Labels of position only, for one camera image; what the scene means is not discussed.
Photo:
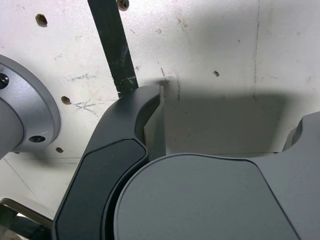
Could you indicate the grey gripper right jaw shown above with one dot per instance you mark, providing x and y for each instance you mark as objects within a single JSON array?
[{"x": 200, "y": 200}]

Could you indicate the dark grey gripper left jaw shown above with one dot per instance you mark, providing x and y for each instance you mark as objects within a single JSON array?
[{"x": 100, "y": 175}]

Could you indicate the dark flat box grey rim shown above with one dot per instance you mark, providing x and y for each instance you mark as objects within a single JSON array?
[{"x": 15, "y": 225}]

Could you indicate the black tape strip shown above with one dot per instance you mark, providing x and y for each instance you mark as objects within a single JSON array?
[{"x": 112, "y": 45}]

